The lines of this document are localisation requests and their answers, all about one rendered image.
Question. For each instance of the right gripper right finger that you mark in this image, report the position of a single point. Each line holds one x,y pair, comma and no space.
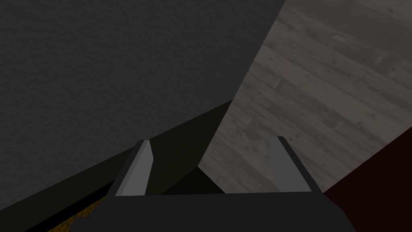
288,170

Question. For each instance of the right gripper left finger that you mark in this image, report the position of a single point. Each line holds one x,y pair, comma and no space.
136,170

